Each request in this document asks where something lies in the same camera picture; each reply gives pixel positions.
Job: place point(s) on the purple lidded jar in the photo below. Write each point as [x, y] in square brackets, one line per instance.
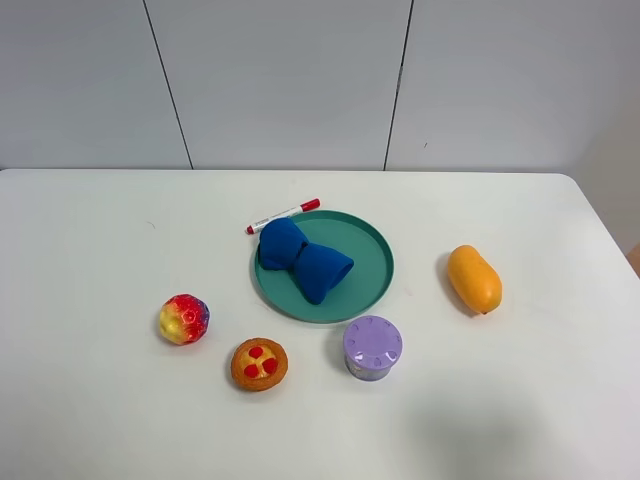
[372, 345]

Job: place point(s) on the red white marker pen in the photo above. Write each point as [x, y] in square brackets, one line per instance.
[310, 205]

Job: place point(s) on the teal round plate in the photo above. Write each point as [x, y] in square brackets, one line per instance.
[363, 286]

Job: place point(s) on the toy fruit tart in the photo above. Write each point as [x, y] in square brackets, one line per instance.
[258, 364]

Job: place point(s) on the multicoloured rubber ball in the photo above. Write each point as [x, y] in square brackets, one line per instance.
[183, 319]

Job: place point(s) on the blue folded cloth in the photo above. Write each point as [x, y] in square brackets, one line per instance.
[317, 269]

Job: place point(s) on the orange toy mango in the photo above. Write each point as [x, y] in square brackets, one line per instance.
[474, 280]

